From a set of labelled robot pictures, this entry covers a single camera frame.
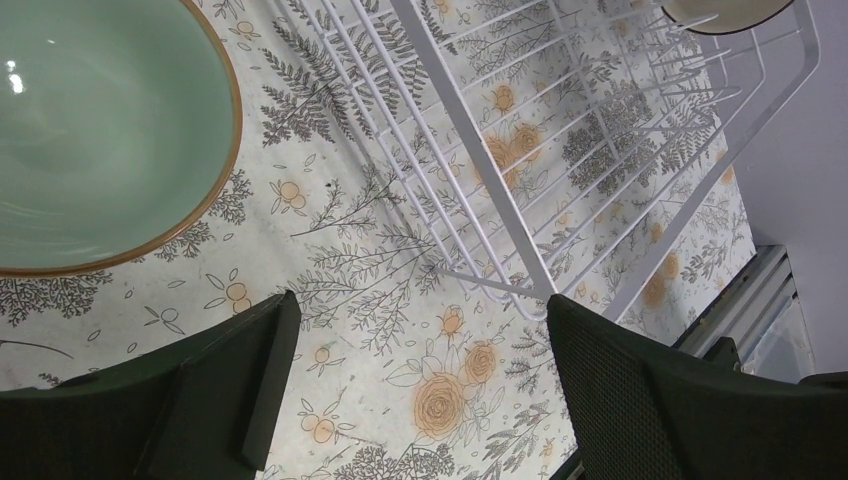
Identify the white wire dish rack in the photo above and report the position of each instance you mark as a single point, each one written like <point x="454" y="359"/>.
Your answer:
<point x="519" y="149"/>

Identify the teal white mug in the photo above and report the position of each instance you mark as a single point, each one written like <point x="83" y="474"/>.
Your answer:
<point x="722" y="17"/>

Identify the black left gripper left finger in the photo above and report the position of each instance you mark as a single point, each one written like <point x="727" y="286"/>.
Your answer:
<point x="205" y="407"/>

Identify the pale green ceramic bowl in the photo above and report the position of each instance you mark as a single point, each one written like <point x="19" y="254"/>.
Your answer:
<point x="121" y="122"/>

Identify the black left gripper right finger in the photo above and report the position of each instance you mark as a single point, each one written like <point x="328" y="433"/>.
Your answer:
<point x="643" y="410"/>

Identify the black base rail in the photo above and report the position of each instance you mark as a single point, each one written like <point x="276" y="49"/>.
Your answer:
<point x="723" y="352"/>

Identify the floral patterned table mat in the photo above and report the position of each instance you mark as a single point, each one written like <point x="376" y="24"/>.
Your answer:
<point x="462" y="388"/>

